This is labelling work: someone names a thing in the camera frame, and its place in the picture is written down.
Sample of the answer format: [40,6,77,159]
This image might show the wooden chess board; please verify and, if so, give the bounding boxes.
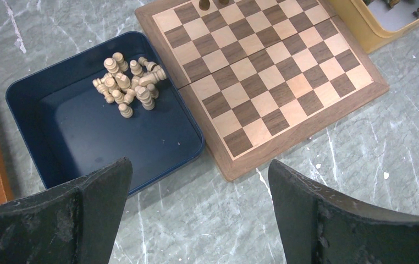
[135,1,389,181]

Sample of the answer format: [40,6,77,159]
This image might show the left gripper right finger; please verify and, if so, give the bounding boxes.
[268,159,419,263]

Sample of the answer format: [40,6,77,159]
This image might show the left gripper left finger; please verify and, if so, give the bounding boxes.
[0,158,133,263]

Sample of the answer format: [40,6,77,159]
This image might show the light wooden chess pieces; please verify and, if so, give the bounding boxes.
[92,52,167,118]

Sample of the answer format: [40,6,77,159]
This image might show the blue plastic tray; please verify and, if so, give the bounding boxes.
[5,31,205,194]

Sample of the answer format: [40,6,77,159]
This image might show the yellow metal tin tray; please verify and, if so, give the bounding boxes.
[329,1,419,53]

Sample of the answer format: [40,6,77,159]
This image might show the dark chess pieces pile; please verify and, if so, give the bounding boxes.
[363,0,419,19]

